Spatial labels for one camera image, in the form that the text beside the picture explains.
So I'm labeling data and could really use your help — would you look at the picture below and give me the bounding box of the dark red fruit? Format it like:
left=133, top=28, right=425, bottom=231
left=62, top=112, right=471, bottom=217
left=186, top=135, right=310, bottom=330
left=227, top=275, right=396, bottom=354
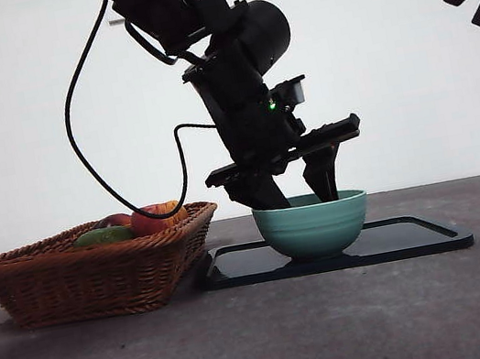
left=96, top=211, right=135, bottom=234

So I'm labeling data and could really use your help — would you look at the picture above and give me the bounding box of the green fruit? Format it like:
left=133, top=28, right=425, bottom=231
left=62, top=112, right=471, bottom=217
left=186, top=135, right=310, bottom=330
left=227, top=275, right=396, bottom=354
left=71, top=222, right=136, bottom=251

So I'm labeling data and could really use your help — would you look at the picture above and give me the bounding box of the brown wicker basket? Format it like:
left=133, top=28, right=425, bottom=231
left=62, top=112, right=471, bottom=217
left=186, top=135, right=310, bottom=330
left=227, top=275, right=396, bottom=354
left=0, top=198, right=235, bottom=338

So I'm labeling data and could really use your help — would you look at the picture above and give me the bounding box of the short black flat cable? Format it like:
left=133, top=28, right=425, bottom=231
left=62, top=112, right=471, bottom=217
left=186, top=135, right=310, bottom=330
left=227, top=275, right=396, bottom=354
left=123, top=6, right=202, bottom=74

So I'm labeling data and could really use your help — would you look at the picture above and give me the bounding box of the black rectangular tray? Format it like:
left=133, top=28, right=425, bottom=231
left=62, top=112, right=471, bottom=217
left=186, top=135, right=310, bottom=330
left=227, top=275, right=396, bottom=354
left=200, top=202, right=476, bottom=294

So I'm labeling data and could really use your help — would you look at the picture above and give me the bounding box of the red yellow apple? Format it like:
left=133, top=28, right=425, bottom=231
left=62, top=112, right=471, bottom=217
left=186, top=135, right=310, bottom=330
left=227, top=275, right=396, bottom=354
left=127, top=198, right=191, bottom=238

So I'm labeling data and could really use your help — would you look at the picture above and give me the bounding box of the teal ribbed bowl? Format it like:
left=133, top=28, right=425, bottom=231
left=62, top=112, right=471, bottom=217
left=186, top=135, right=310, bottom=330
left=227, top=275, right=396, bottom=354
left=250, top=183, right=378, bottom=270

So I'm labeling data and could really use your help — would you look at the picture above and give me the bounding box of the long black round cable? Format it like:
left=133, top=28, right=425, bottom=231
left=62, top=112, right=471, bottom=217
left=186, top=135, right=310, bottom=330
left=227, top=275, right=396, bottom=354
left=44, top=0, right=233, bottom=234

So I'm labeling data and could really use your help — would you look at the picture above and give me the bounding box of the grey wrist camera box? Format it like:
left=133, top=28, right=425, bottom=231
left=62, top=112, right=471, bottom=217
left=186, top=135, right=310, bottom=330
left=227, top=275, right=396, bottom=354
left=267, top=74, right=311, bottom=113

